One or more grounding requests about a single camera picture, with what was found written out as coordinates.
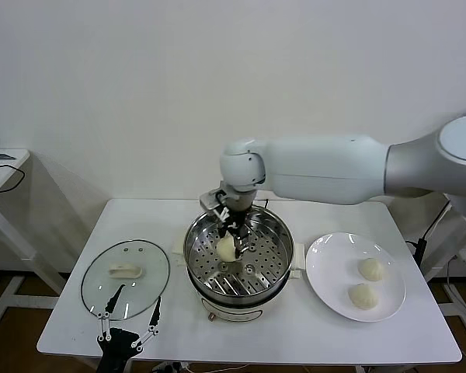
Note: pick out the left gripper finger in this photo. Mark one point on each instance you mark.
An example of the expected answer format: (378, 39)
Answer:
(115, 299)
(156, 312)

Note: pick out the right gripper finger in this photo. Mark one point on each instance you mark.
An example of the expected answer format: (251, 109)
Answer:
(223, 231)
(241, 241)

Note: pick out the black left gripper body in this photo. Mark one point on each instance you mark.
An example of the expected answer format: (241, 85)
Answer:
(116, 344)

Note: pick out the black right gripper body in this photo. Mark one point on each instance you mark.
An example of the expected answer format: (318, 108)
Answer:
(237, 221)

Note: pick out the white steamed baozi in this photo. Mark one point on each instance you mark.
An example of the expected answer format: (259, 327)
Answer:
(371, 269)
(363, 296)
(226, 250)

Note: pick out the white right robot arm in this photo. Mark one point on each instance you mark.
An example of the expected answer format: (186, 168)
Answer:
(314, 167)

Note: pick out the stainless steel steamer basket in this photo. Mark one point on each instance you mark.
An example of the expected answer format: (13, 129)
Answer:
(264, 268)

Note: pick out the white electric cooker pot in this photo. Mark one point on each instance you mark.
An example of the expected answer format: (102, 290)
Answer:
(237, 312)

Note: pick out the white round plate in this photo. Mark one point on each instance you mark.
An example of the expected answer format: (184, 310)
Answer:
(326, 268)

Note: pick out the white side table with tools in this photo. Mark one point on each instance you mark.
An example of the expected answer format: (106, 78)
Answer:
(19, 155)

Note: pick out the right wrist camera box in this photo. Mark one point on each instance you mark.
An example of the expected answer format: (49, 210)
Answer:
(209, 200)

